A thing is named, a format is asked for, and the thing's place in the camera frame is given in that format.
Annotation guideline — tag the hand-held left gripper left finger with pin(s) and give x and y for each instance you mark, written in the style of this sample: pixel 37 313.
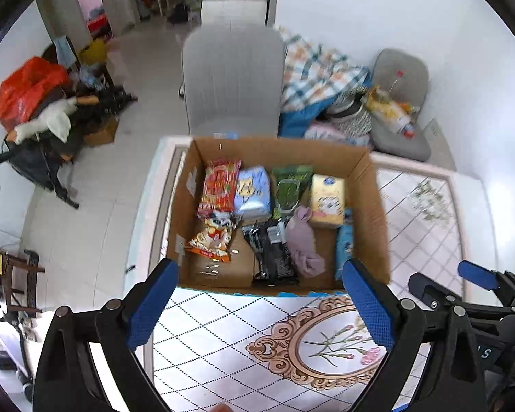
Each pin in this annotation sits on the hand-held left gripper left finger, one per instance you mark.
pixel 150 304

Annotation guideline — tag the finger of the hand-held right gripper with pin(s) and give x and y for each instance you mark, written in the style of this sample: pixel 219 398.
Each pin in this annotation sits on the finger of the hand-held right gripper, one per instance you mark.
pixel 431 292
pixel 480 275

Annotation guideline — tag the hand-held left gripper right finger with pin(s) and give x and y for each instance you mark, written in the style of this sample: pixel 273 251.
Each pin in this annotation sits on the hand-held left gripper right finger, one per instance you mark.
pixel 369 304

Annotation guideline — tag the light blue tube packet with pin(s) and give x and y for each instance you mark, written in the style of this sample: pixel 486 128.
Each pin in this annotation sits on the light blue tube packet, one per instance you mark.
pixel 344 244

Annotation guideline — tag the lavender cloth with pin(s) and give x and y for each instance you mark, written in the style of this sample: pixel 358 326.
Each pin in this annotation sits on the lavender cloth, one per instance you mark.
pixel 304 240

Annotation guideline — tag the orange snack packet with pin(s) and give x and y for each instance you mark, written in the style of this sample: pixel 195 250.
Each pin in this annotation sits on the orange snack packet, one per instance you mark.
pixel 212 238

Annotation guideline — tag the black packet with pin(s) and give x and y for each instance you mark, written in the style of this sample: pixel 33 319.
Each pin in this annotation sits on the black packet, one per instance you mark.
pixel 270 253

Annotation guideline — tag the yellow tissue pack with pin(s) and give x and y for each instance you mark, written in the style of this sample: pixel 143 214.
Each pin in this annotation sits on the yellow tissue pack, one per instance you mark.
pixel 327 199

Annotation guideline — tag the red snack packet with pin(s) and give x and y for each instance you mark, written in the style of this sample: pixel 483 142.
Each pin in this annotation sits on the red snack packet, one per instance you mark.
pixel 219 186

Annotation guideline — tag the green wet wipes pack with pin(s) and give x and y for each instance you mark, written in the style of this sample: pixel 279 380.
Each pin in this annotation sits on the green wet wipes pack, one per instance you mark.
pixel 289 191

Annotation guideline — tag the blue tissue pack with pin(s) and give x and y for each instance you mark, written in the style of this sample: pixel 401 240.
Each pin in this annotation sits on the blue tissue pack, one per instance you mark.
pixel 253 193

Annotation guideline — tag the floral patterned tablecloth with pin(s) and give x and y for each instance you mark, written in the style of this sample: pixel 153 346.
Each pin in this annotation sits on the floral patterned tablecloth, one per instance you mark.
pixel 223 334

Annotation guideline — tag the dark wooden chair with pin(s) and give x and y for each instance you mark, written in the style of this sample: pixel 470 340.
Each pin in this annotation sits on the dark wooden chair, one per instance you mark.
pixel 17 274

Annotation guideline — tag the pink clothes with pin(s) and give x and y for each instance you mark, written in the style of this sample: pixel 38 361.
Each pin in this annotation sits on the pink clothes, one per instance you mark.
pixel 330 134

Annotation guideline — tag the small brown cardboard box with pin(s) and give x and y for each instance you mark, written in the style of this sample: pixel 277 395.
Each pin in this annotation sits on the small brown cardboard box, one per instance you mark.
pixel 102 133

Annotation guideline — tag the black folded stroller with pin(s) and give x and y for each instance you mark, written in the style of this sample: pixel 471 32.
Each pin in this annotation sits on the black folded stroller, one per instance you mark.
pixel 34 158

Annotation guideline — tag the black and white patterned bag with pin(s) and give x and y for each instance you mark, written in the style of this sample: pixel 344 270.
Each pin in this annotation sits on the black and white patterned bag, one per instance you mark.
pixel 349 118

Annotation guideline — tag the yellow snack package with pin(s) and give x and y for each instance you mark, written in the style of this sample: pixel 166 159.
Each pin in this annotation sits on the yellow snack package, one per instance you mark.
pixel 386 109

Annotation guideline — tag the white goose plush toy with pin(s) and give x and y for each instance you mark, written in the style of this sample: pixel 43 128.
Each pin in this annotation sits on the white goose plush toy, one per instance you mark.
pixel 53 120

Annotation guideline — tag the clear plastic bottle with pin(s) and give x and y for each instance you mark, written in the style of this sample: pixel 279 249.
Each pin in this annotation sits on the clear plastic bottle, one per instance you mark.
pixel 395 82

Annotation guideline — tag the grey cushioned chair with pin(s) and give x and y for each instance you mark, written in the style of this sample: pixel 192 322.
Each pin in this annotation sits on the grey cushioned chair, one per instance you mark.
pixel 407 64

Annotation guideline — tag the plaid blanket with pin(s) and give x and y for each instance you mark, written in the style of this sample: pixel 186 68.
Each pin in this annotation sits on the plaid blanket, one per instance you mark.
pixel 322 73

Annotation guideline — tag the grey ribbed chair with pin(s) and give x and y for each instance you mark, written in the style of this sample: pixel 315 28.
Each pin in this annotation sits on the grey ribbed chair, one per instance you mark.
pixel 234 81

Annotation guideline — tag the orange plastic bag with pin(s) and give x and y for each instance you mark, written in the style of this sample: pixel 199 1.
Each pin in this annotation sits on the orange plastic bag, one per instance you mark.
pixel 25 90

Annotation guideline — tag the yellow bag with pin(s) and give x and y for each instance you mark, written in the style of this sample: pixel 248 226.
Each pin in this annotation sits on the yellow bag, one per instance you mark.
pixel 93 51

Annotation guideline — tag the light blue cloth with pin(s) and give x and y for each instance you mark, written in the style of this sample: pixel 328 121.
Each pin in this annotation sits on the light blue cloth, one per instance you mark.
pixel 65 51

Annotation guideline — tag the white chair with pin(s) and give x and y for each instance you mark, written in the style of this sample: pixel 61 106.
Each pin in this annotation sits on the white chair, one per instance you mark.
pixel 234 12

